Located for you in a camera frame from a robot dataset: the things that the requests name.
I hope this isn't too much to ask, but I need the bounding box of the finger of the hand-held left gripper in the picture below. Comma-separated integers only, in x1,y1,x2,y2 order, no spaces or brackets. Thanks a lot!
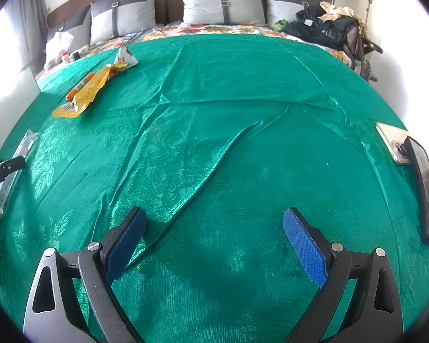
2,156,26,174

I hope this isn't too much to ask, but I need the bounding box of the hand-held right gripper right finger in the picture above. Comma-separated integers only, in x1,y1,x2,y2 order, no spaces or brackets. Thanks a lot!
282,207,404,343

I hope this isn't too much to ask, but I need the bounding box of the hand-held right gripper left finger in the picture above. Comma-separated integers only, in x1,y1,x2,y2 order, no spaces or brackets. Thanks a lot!
23,206,147,343

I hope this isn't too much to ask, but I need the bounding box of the long clear snack packet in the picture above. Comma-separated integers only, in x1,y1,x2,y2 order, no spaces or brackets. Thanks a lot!
0,129,39,218

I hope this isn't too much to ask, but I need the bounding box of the flat yellow snack packet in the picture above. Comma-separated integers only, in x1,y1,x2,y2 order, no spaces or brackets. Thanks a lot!
52,62,128,118

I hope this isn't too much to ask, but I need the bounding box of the white plastic bag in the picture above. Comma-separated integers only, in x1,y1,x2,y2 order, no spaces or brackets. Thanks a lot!
45,31,74,70

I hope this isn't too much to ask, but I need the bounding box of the black smartphone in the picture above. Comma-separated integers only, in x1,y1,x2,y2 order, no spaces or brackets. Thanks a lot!
404,136,429,246

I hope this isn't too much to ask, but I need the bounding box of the gold smartphone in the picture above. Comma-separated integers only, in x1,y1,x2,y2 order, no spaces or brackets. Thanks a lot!
375,122,419,166

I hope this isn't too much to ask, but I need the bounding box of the grey curtain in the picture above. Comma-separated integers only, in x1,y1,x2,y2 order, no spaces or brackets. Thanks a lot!
3,0,51,72

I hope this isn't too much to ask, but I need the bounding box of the green patterned blanket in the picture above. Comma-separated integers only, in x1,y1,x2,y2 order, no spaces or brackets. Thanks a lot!
0,34,429,343

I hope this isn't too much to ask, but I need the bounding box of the grey two-tone pillow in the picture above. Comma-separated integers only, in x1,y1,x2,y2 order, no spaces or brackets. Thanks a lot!
90,0,159,45
177,0,267,25
262,0,331,27
46,7,92,65

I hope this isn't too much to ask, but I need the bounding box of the silver white snack packet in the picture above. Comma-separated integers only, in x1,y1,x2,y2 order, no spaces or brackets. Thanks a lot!
114,45,139,68

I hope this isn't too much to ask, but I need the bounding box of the brown handbag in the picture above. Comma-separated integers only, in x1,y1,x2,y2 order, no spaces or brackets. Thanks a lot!
345,25,384,68

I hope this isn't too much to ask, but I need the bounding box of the black jacket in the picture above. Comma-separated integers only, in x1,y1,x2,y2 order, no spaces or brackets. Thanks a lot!
282,7,360,47

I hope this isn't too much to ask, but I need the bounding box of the brown headboard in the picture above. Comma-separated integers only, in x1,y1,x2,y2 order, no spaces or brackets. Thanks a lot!
46,0,326,40

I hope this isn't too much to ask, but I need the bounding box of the floral bedsheet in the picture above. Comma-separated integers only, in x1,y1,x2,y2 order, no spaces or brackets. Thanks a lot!
34,23,362,83

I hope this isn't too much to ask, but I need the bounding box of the beige patterned cloth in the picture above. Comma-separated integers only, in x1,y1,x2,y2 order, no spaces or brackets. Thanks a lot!
320,2,367,27

